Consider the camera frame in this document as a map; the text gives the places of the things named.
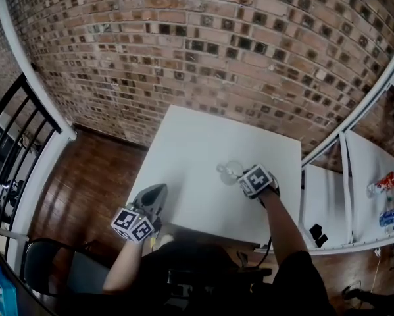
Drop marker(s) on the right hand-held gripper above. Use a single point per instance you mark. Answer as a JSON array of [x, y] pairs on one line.
[[256, 181]]

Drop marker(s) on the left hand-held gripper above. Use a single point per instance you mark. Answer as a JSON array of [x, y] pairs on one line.
[[150, 202]]

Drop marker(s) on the white cup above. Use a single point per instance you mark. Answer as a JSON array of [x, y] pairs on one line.
[[228, 178]]

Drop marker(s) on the person's left forearm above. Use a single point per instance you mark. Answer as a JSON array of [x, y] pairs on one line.
[[122, 268]]

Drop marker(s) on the person's right forearm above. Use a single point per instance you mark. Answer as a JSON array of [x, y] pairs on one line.
[[282, 226]]

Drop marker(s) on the person's white shoe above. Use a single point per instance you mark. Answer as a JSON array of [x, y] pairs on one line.
[[167, 239]]

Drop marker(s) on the yellow tag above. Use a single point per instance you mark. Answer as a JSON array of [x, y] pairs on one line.
[[153, 244]]

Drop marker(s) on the black block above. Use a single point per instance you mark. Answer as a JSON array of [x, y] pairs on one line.
[[315, 230], [321, 240]]

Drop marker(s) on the white metal rack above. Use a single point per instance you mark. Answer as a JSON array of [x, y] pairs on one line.
[[344, 189]]

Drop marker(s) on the person's black clothing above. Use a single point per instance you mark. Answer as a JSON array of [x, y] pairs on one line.
[[216, 281]]

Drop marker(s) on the black chair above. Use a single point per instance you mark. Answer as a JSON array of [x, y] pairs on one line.
[[52, 268]]

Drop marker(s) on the red and white packet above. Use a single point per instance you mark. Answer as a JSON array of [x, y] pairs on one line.
[[384, 184]]

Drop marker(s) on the blue label plastic bottle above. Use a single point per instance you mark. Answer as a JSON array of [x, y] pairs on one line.
[[391, 217]]

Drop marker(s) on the black metal railing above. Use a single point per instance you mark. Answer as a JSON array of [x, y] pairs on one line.
[[15, 137]]

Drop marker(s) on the white railing post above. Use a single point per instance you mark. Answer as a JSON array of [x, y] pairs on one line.
[[42, 104]]

